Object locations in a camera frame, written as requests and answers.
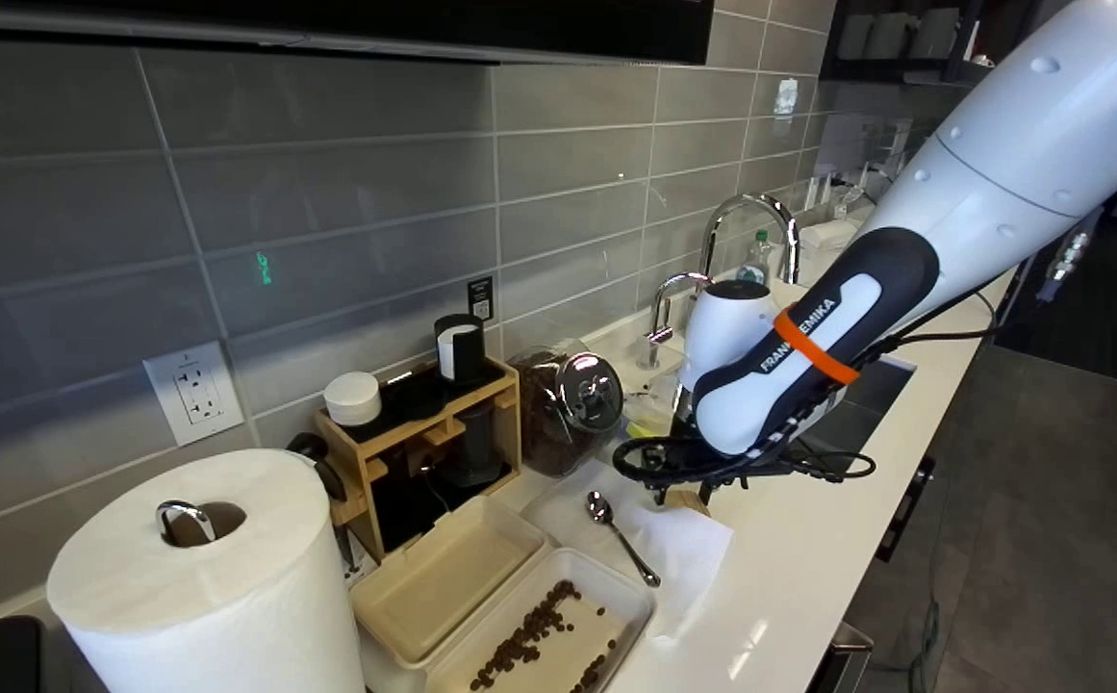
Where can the white paper towel roll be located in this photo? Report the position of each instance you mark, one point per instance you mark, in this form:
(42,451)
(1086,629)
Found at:
(221,606)

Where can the black and white cup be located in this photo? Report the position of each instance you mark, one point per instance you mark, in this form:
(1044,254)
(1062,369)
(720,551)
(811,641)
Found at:
(460,348)

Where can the tall chrome tap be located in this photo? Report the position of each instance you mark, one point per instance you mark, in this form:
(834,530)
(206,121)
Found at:
(746,204)

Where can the yellow sponge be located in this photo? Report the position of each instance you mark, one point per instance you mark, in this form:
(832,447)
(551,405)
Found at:
(647,425)

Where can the dark upper cabinet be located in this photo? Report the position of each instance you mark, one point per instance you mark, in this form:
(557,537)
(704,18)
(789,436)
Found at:
(327,24)

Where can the black scoop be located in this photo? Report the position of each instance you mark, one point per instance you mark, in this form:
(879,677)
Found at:
(319,467)

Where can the white paper napkin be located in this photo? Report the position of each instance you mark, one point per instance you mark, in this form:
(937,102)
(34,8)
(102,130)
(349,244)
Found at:
(683,553)

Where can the small wooden plaque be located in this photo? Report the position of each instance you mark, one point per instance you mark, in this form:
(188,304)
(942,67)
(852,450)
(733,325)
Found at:
(685,500)

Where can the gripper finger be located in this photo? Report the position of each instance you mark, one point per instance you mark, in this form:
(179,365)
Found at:
(704,492)
(659,494)

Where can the glass jar of coffee beans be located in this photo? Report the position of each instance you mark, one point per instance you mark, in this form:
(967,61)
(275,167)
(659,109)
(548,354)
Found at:
(563,409)

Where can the sink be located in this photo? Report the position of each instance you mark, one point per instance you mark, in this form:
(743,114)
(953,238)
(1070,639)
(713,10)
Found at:
(861,399)

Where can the white round container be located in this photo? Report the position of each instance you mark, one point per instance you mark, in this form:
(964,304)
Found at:
(353,398)

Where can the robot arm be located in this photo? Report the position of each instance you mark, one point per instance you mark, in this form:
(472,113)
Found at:
(1020,144)

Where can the black coffee press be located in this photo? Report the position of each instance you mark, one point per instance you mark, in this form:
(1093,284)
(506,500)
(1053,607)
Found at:
(473,443)

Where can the small chrome tap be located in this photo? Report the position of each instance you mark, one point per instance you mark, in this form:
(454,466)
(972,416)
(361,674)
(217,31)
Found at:
(660,308)

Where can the black wall label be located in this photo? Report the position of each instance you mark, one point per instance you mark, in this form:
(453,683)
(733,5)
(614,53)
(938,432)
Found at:
(480,298)

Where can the metal spoon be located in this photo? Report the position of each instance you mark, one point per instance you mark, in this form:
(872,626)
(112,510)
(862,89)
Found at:
(618,539)

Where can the green plastic bottle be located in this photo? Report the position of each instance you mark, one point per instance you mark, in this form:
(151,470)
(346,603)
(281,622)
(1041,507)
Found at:
(756,260)

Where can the white wall socket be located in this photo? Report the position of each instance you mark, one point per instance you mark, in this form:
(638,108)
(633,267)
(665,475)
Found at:
(194,392)

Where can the heap of coffee beans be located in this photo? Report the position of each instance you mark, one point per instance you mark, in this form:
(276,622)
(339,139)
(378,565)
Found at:
(534,630)

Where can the wooden coffee rack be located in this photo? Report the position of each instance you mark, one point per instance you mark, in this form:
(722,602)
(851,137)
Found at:
(366,452)

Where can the beige open lunch box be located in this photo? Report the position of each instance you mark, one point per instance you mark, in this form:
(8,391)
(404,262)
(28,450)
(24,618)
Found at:
(462,587)

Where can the metal paper towel holder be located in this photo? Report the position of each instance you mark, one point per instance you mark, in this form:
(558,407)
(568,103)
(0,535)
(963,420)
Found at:
(183,518)

